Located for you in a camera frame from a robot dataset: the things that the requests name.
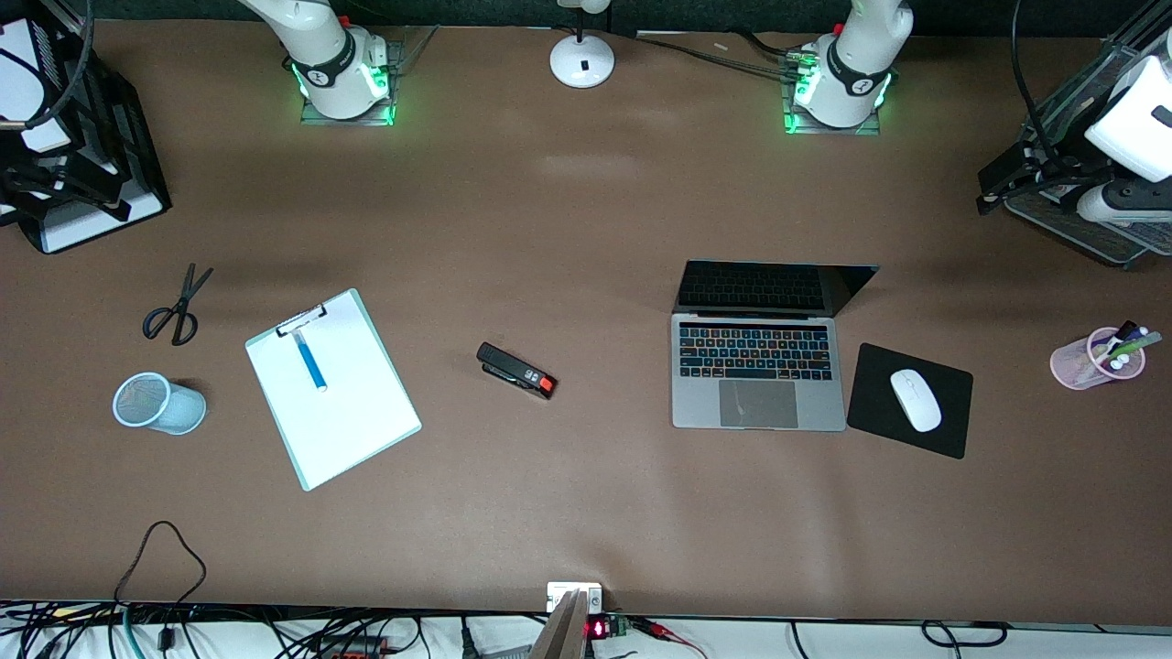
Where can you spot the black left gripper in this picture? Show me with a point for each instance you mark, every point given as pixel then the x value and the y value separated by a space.
pixel 1047 173

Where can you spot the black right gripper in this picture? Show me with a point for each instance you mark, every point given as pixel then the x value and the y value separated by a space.
pixel 27 179

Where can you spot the silver laptop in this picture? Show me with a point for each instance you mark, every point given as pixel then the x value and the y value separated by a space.
pixel 760 403

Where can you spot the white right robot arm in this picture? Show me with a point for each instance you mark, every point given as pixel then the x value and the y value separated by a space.
pixel 334 64

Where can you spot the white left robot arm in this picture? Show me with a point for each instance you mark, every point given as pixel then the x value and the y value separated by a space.
pixel 851 73

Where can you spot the black-capped white marker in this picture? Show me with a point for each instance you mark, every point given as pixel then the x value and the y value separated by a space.
pixel 1128 328

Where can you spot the green marker pen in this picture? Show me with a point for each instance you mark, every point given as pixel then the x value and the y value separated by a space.
pixel 1140 344

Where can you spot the white paper sheet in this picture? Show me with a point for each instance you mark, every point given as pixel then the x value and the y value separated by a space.
pixel 82 233
pixel 18 82

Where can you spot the black stacked paper tray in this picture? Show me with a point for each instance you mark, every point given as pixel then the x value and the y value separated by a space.
pixel 137 137

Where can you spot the metal mesh desk tray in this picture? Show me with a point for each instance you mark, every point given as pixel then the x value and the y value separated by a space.
pixel 1062 233

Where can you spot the black scissors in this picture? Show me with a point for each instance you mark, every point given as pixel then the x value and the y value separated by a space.
pixel 182 309

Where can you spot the pink mesh pen cup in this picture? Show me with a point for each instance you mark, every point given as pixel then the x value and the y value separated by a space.
pixel 1071 366

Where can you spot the purple pen white end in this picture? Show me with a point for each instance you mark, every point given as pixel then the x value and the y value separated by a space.
pixel 1143 331

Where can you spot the white computer mouse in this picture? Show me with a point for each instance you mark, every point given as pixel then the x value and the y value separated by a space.
pixel 916 400

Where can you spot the black mouse pad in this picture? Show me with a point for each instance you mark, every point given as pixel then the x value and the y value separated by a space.
pixel 870 412

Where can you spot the blue mesh pen cup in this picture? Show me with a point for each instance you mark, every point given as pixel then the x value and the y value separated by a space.
pixel 183 412

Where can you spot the white clipboard mint edge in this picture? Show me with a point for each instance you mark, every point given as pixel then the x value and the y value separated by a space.
pixel 348 421

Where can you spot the white round-base stand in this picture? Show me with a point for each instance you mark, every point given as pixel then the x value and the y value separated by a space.
pixel 582 69

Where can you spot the black stapler red tip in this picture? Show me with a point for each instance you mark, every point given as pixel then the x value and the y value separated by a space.
pixel 513 368

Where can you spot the orange black device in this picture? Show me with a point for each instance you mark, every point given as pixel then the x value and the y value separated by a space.
pixel 352 650

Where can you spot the circuit board red display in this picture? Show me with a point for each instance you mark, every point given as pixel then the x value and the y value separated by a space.
pixel 609 628

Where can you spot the small white box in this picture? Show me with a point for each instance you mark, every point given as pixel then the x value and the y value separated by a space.
pixel 558 595

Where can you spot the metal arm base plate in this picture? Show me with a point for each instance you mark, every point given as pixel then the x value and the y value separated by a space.
pixel 348 120
pixel 833 130

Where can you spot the grey wooden post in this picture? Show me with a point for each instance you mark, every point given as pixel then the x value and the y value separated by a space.
pixel 563 631

